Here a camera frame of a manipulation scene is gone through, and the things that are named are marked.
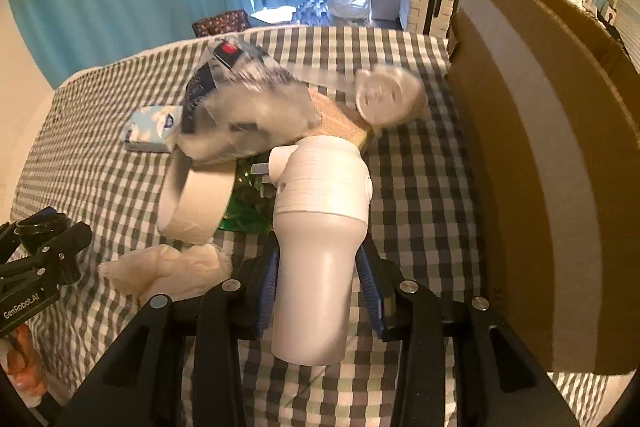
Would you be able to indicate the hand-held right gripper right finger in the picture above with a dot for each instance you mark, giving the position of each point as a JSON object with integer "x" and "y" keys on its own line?
{"x": 367, "y": 287}

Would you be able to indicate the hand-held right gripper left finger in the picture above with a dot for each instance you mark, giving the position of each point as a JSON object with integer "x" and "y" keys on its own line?
{"x": 267, "y": 287}

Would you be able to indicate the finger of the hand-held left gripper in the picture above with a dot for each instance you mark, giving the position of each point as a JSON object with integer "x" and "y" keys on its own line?
{"x": 65, "y": 252}

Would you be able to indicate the white plug-in device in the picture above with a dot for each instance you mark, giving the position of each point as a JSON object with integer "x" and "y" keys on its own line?
{"x": 310, "y": 257}

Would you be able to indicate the green box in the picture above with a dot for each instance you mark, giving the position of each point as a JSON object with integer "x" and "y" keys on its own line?
{"x": 245, "y": 212}

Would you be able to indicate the white cloth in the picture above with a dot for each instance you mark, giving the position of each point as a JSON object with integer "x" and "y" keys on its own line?
{"x": 165, "y": 269}

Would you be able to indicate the white tape roll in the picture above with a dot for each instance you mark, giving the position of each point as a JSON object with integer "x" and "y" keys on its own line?
{"x": 200, "y": 207}

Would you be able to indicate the blue tissue pack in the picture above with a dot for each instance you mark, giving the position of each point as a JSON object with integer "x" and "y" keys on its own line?
{"x": 147, "y": 129}

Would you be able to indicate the tan box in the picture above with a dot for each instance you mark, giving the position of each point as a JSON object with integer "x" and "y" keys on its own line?
{"x": 340, "y": 122}

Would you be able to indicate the clear wet wipes packet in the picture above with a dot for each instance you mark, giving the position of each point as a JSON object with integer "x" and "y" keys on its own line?
{"x": 240, "y": 117}

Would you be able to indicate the round clear plastic container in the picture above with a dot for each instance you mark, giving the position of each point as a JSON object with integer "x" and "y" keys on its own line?
{"x": 382, "y": 97}

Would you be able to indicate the cardboard box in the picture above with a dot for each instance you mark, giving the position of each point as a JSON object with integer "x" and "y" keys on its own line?
{"x": 550, "y": 157}

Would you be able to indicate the person's left hand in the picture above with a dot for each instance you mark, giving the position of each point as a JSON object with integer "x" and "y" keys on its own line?
{"x": 22, "y": 357}

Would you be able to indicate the checked cloth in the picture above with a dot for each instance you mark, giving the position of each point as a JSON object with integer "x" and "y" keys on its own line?
{"x": 100, "y": 187}

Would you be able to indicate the dotted patterned bag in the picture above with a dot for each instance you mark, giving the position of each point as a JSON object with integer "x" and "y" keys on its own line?
{"x": 222, "y": 23}

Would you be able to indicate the pack of water bottles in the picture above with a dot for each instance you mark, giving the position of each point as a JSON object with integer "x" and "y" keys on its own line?
{"x": 312, "y": 9}

